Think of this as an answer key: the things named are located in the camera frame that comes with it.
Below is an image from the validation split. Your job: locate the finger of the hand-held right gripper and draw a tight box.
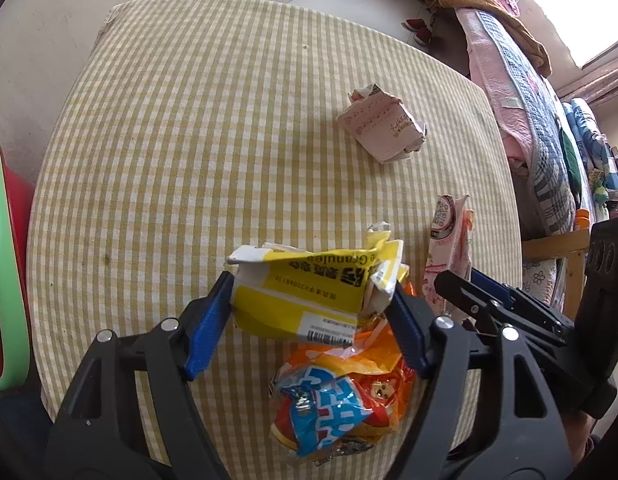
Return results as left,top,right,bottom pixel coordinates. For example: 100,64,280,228
469,267,578,343
434,269,504,336

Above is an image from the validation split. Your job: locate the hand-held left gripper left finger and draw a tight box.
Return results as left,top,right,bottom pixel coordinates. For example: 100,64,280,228
44,270,235,480

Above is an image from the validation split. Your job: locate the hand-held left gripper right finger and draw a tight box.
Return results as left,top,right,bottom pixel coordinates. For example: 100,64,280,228
386,282,574,480

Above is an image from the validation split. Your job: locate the white and pink paper wrapper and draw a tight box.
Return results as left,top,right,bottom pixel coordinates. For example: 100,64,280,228
423,194,474,316

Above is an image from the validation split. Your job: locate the torn yellow medicine box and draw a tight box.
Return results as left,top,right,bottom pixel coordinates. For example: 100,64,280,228
225,220,410,348

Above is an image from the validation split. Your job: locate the red basin with green rim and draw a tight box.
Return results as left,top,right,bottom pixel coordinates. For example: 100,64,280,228
0,135,35,392

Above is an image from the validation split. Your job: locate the floral seat cushion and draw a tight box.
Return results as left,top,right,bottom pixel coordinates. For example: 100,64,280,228
521,257,560,306

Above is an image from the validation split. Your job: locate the wooden chair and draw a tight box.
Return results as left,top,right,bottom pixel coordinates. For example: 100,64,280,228
521,230,590,321

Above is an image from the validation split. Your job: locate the orange and blue snack bag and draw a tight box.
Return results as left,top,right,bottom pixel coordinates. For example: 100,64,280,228
268,280,420,463

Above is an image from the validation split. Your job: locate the blue printed bedding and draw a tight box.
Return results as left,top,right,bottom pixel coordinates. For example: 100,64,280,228
561,97,618,221

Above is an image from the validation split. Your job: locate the blue patchwork quilt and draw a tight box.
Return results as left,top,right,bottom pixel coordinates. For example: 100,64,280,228
476,7,577,236

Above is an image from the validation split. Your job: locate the crumpled pink carton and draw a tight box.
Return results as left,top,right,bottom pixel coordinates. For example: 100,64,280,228
336,82,430,165

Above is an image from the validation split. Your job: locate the pink quilt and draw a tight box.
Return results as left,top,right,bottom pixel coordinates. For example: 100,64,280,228
456,7,534,171

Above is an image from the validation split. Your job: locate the brown towel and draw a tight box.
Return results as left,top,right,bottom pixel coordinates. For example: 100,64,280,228
437,0,552,77

